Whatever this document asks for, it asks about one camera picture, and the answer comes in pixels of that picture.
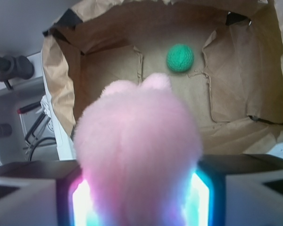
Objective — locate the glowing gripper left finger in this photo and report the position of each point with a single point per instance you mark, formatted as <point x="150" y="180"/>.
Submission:
<point x="44" y="193"/>

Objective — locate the pink plush bunny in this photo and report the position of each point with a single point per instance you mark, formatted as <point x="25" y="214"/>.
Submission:
<point x="138" y="145"/>

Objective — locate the green textured ball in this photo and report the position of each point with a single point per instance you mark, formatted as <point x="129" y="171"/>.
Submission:
<point x="180" y="58"/>

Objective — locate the black clamp knob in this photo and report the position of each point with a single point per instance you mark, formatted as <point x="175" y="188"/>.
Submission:
<point x="15" y="67"/>

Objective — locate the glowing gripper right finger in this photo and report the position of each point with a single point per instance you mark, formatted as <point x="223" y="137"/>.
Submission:
<point x="236" y="190"/>

